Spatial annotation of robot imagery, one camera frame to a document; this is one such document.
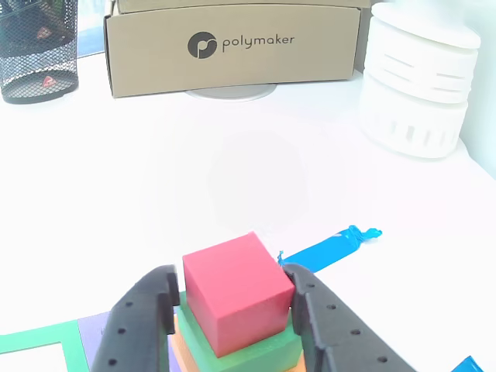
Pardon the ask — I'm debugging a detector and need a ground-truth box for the purple block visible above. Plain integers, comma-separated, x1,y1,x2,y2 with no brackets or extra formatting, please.
166,340,180,372

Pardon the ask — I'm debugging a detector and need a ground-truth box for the orange block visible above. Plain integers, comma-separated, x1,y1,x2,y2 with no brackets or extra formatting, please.
169,313,308,372

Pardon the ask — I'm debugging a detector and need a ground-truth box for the green block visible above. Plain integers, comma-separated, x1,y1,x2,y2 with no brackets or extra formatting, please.
176,291,305,372

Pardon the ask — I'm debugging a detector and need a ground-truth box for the small red cube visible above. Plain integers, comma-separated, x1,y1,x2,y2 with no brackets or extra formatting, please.
181,231,296,358

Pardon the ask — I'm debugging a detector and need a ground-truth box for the blue tape strip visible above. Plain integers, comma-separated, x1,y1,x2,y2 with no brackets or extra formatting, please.
277,225,384,274
449,355,485,372

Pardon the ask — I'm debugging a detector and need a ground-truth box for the black mesh pen holder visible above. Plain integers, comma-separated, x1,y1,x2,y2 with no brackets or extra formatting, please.
0,0,80,105

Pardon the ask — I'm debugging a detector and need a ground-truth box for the polymaker cardboard box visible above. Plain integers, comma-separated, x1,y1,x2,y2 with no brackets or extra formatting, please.
102,5,362,99

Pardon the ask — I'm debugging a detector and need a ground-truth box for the purple square frame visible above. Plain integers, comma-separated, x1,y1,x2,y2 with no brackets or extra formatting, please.
76,312,112,372

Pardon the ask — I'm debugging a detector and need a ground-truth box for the green square frame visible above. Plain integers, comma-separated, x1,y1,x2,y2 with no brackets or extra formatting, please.
0,319,87,372

